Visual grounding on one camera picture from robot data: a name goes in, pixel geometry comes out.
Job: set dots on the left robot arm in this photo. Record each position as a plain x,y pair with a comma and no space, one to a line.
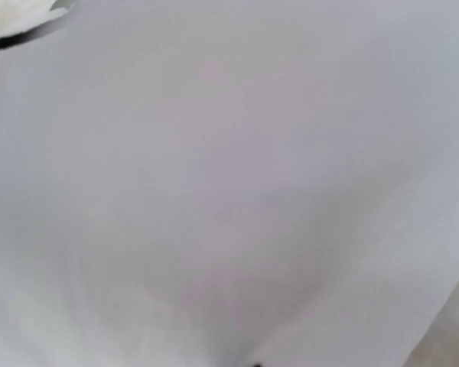
25,21

